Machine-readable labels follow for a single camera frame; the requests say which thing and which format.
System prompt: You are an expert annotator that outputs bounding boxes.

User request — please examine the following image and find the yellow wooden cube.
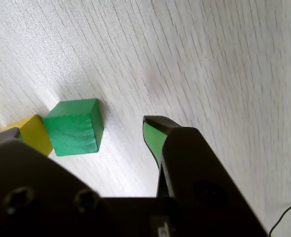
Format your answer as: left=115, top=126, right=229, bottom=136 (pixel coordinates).
left=1, top=115, right=54, bottom=157

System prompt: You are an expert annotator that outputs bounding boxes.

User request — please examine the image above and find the green wooden cube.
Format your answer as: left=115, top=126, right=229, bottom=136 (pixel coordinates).
left=42, top=98, right=104, bottom=158

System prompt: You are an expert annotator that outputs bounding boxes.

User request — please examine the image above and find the thin black wire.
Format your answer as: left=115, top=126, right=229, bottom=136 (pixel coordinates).
left=268, top=197, right=291, bottom=237

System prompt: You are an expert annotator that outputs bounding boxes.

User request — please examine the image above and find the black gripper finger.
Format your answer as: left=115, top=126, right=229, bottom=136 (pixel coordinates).
left=142, top=115, right=270, bottom=237
left=0, top=126, right=111, bottom=237

